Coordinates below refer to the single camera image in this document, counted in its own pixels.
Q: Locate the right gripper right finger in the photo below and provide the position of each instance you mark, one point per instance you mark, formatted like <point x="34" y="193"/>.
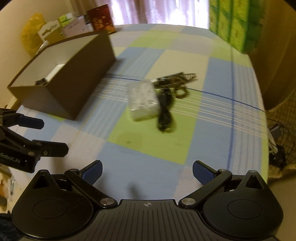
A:
<point x="212" y="181"/>

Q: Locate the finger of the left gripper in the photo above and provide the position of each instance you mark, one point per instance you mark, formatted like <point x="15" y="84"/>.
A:
<point x="38" y="149"/>
<point x="22" y="120"/>

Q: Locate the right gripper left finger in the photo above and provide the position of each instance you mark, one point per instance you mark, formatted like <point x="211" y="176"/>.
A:
<point x="83" y="181"/>

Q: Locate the clear floss pick bag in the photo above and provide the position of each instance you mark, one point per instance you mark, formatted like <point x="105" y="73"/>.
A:
<point x="142" y="100"/>

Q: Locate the tiger stripe hair claw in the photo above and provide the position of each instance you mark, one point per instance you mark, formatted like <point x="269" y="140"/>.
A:
<point x="178" y="84"/>

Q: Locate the brown hair scrunchie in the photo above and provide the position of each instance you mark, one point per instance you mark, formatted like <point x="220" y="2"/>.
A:
<point x="41" y="82"/>

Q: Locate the brown cardboard storage box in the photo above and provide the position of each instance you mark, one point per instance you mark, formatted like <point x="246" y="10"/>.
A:
<point x="73" y="68"/>

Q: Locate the yellow plastic bag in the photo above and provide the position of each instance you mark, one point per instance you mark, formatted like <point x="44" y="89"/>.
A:
<point x="29" y="36"/>

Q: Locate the checkered tablecloth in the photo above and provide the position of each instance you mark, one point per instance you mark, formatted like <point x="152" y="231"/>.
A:
<point x="220" y="122"/>

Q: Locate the quilted beige cushion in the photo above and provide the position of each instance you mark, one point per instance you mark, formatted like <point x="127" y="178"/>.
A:
<point x="285" y="113"/>

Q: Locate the white carved wood rack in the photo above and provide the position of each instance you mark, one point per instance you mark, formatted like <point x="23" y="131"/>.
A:
<point x="51" y="32"/>

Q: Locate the pale pink cardboard sheet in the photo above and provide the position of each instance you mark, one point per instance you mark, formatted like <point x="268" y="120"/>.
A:
<point x="75" y="27"/>

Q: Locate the red gift paper bag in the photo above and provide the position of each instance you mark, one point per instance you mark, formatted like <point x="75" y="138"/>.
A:
<point x="101" y="19"/>

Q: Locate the green tissue pack bundle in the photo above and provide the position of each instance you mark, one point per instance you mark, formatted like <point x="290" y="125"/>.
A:
<point x="237" y="22"/>

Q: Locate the power strip with cables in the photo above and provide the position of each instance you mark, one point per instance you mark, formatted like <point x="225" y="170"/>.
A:
<point x="276" y="148"/>

